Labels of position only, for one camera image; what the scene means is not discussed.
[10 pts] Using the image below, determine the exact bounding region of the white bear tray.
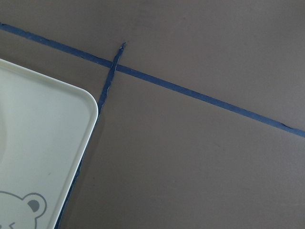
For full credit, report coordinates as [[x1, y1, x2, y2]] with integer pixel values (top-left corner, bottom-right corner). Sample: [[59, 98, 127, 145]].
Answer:
[[0, 60, 98, 229]]

